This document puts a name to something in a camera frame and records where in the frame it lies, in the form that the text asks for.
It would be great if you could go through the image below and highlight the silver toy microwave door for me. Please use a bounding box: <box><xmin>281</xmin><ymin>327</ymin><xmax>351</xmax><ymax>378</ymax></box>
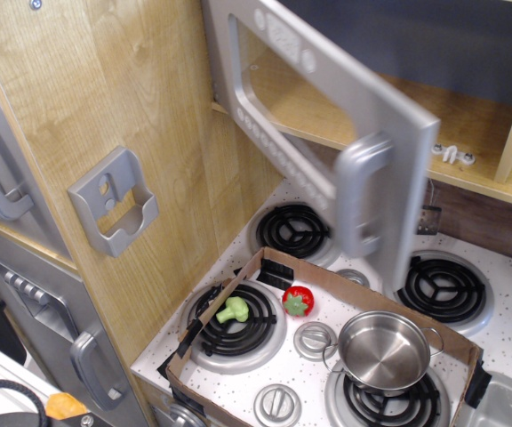
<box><xmin>202</xmin><ymin>1</ymin><xmax>440</xmax><ymax>295</ymax></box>

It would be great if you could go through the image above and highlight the back left black burner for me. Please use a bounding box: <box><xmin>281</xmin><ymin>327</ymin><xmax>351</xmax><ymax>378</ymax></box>
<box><xmin>247</xmin><ymin>202</ymin><xmax>340</xmax><ymax>267</ymax></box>

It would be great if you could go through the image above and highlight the black burner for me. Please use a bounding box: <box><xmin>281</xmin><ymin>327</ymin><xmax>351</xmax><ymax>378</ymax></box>
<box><xmin>247</xmin><ymin>202</ymin><xmax>340</xmax><ymax>267</ymax></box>
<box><xmin>324</xmin><ymin>369</ymin><xmax>451</xmax><ymax>427</ymax></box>
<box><xmin>394</xmin><ymin>250</ymin><xmax>494</xmax><ymax>336</ymax></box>
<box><xmin>190</xmin><ymin>280</ymin><xmax>287</xmax><ymax>375</ymax></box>

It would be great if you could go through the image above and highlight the green toy broccoli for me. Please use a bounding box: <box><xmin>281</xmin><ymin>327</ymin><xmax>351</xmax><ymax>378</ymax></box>
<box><xmin>216</xmin><ymin>296</ymin><xmax>249</xmax><ymax>324</ymax></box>

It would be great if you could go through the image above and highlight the red toy strawberry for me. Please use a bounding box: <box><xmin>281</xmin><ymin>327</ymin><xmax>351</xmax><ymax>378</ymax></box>
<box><xmin>282</xmin><ymin>286</ymin><xmax>315</xmax><ymax>317</ymax></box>

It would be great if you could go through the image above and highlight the middle small silver knob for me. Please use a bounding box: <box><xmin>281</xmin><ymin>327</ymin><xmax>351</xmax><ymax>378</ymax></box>
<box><xmin>337</xmin><ymin>269</ymin><xmax>370</xmax><ymax>288</ymax></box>

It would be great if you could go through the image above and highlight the front left black burner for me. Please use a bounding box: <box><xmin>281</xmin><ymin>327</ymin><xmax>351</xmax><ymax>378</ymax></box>
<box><xmin>190</xmin><ymin>280</ymin><xmax>287</xmax><ymax>375</ymax></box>

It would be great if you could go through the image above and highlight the centre silver stove knob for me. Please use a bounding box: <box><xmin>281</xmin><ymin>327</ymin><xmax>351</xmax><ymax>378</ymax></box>
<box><xmin>293</xmin><ymin>321</ymin><xmax>337</xmax><ymax>362</ymax></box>

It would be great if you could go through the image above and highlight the silver stove knob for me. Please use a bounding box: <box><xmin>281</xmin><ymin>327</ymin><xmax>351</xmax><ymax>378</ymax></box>
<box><xmin>253</xmin><ymin>383</ymin><xmax>302</xmax><ymax>427</ymax></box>
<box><xmin>293</xmin><ymin>321</ymin><xmax>337</xmax><ymax>362</ymax></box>

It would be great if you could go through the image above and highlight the hanging metal spatula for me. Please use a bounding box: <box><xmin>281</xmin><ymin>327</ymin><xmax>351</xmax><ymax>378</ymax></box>
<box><xmin>417</xmin><ymin>179</ymin><xmax>442</xmax><ymax>236</ymax></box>

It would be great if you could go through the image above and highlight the stainless steel pot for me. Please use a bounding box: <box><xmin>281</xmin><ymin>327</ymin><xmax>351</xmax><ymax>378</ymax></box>
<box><xmin>322</xmin><ymin>310</ymin><xmax>444</xmax><ymax>397</ymax></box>

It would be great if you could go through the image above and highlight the front silver stove knob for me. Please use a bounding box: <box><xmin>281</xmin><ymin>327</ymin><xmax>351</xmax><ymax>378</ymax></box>
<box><xmin>253</xmin><ymin>383</ymin><xmax>302</xmax><ymax>427</ymax></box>

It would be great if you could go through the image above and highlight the white plastic door latch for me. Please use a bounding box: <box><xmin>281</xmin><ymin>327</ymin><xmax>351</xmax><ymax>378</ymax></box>
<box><xmin>431</xmin><ymin>143</ymin><xmax>476</xmax><ymax>165</ymax></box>

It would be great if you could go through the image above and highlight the back right black burner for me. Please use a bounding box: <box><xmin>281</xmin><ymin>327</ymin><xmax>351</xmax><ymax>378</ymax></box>
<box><xmin>394</xmin><ymin>250</ymin><xmax>494</xmax><ymax>336</ymax></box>

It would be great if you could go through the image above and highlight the silver oven knob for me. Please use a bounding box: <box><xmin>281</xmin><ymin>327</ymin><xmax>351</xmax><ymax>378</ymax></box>
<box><xmin>170</xmin><ymin>403</ymin><xmax>206</xmax><ymax>427</ymax></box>

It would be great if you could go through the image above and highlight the grey ice dispenser panel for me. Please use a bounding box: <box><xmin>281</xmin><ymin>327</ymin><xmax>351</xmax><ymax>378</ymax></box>
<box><xmin>0</xmin><ymin>262</ymin><xmax>79</xmax><ymax>342</ymax></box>

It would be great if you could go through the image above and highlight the front right black burner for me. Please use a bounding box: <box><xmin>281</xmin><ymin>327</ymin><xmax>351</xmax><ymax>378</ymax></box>
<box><xmin>324</xmin><ymin>369</ymin><xmax>451</xmax><ymax>427</ymax></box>

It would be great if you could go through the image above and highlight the orange chip piece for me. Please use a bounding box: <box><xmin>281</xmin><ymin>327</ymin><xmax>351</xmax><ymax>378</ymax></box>
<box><xmin>45</xmin><ymin>392</ymin><xmax>88</xmax><ymax>420</ymax></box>

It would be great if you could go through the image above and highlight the silver toy sink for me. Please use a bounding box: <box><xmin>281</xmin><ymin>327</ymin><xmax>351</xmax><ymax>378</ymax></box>
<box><xmin>453</xmin><ymin>373</ymin><xmax>512</xmax><ymax>427</ymax></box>

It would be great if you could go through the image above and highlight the brown cardboard frame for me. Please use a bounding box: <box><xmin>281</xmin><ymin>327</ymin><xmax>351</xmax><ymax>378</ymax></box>
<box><xmin>156</xmin><ymin>246</ymin><xmax>492</xmax><ymax>427</ymax></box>

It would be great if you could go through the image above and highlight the grey wall phone holder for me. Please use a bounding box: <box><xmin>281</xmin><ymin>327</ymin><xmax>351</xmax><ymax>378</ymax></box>
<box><xmin>68</xmin><ymin>146</ymin><xmax>159</xmax><ymax>258</ymax></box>

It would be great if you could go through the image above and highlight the lower grey fridge handle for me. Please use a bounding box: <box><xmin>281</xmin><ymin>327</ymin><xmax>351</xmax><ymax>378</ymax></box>
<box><xmin>69</xmin><ymin>331</ymin><xmax>122</xmax><ymax>411</ymax></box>

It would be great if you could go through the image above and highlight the black braided cable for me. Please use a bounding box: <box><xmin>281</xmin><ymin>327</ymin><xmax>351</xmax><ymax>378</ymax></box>
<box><xmin>0</xmin><ymin>380</ymin><xmax>49</xmax><ymax>427</ymax></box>

